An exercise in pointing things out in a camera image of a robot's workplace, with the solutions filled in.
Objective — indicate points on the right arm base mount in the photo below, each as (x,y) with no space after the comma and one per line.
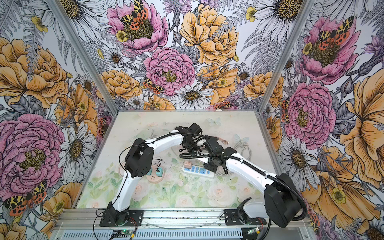
(235,217)

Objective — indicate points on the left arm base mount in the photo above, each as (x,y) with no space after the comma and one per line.
(127,218)

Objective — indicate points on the teal charger plug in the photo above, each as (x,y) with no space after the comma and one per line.
(159,172)
(149,173)

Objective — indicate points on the pink brown charger plug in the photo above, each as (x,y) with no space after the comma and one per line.
(188,164)

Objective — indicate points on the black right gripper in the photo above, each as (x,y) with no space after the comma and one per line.
(208,166)

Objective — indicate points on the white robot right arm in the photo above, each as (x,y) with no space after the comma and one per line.
(281,202)

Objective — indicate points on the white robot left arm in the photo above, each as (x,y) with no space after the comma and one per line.
(138,162)

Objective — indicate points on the white blue power strip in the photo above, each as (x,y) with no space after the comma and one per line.
(199,172)

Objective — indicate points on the aluminium front rail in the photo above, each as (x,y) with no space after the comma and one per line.
(175,224)

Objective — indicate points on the round pink power socket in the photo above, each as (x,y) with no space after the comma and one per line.
(153,178)

